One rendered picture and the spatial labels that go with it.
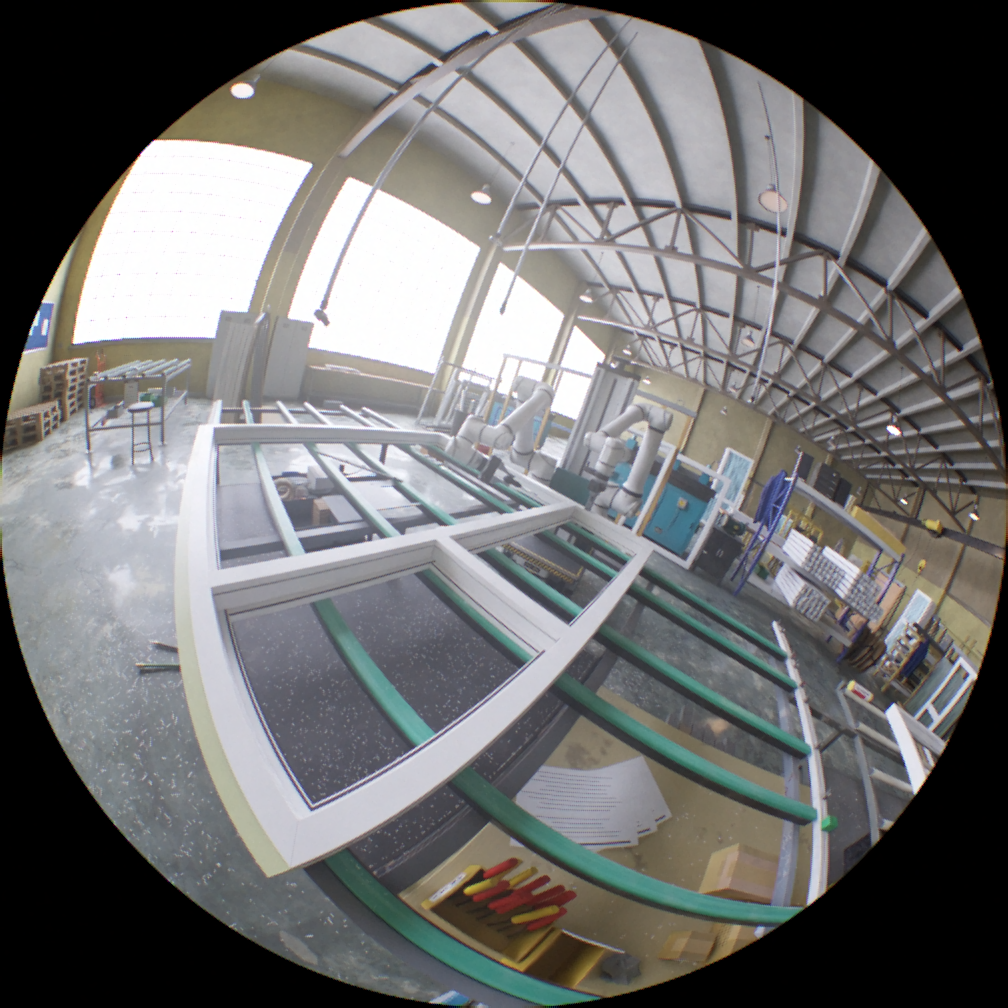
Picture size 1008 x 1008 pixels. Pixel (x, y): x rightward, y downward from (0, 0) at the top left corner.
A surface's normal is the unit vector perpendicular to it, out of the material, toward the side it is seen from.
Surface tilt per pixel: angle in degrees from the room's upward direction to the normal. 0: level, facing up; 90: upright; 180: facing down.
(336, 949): 0
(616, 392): 90
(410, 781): 0
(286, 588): 90
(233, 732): 0
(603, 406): 90
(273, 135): 90
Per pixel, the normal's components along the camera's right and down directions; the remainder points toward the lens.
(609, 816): 0.31, -0.89
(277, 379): 0.74, 0.45
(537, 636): -0.60, 0.10
